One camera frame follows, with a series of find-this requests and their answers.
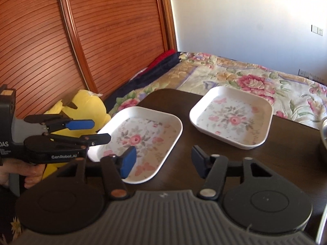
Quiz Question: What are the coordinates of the red cloth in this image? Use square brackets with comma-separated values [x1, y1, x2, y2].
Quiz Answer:
[149, 49, 177, 70]

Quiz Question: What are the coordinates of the white floral square plate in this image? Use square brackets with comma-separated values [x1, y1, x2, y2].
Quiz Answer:
[87, 106, 184, 185]
[189, 86, 274, 150]

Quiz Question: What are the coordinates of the yellow plush toy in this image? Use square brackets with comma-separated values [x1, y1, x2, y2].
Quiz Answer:
[41, 89, 112, 182]

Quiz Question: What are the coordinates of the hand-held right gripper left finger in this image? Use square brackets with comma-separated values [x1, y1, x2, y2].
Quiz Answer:
[55, 145, 138, 201]

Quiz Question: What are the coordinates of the stainless steel bowl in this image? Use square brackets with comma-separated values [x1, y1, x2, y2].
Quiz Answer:
[318, 116, 327, 159]

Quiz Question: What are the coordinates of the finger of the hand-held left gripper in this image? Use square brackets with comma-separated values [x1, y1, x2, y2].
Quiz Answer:
[24, 114, 96, 136]
[49, 133, 112, 148]

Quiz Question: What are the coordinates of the wooden slatted wardrobe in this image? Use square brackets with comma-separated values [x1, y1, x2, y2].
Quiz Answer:
[0, 0, 178, 114]

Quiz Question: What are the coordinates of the dark blue blanket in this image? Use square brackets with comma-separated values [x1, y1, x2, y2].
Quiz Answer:
[105, 52, 185, 113]

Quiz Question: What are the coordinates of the dark floral clothing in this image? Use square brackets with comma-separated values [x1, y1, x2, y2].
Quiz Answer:
[0, 186, 24, 245]

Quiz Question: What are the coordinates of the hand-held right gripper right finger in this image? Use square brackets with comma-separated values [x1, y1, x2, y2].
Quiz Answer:
[191, 145, 274, 201]

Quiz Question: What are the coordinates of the person's left hand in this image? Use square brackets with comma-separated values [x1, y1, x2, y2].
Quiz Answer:
[0, 159, 46, 188]

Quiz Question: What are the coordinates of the floral bed blanket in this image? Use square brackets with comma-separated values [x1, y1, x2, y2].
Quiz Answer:
[112, 52, 327, 134]

